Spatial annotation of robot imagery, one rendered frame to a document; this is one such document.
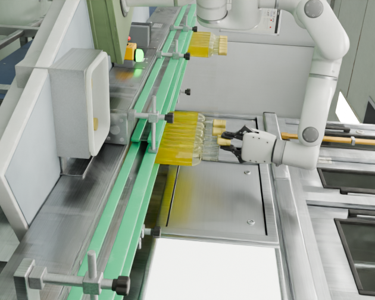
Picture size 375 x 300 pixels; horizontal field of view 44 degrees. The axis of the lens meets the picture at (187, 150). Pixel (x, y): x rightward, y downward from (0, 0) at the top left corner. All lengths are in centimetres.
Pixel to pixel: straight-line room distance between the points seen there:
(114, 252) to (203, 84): 669
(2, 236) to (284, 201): 82
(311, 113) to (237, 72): 614
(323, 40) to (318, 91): 15
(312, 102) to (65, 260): 82
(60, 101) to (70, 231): 30
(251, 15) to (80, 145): 66
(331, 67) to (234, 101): 627
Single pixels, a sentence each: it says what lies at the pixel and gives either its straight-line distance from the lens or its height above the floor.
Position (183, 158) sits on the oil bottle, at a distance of 138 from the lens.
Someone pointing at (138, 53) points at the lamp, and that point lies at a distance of 167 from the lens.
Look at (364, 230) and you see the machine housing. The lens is 152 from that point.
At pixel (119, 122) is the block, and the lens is 130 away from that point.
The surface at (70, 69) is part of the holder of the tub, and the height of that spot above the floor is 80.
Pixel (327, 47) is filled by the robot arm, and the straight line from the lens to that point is 137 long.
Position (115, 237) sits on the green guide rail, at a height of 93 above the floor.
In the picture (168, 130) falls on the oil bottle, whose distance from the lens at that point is 149.
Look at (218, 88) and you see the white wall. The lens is 759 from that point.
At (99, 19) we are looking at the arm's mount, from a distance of 138.
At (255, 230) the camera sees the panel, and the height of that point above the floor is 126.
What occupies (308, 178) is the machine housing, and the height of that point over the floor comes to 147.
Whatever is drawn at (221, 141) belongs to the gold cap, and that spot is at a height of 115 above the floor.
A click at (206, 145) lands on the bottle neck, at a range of 145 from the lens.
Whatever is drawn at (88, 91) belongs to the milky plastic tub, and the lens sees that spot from 107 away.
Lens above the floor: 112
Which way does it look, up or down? 3 degrees down
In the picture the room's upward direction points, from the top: 94 degrees clockwise
